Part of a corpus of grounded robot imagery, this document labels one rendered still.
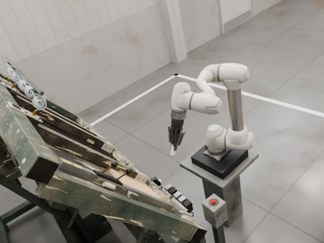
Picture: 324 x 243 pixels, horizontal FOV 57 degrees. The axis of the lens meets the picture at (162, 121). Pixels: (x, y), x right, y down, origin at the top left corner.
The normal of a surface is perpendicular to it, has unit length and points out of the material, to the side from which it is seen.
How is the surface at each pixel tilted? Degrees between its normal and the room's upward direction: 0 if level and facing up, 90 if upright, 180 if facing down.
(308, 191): 0
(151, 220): 90
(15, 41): 90
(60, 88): 90
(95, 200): 90
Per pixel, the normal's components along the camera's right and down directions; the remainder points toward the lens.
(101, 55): 0.66, 0.29
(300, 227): -0.20, -0.82
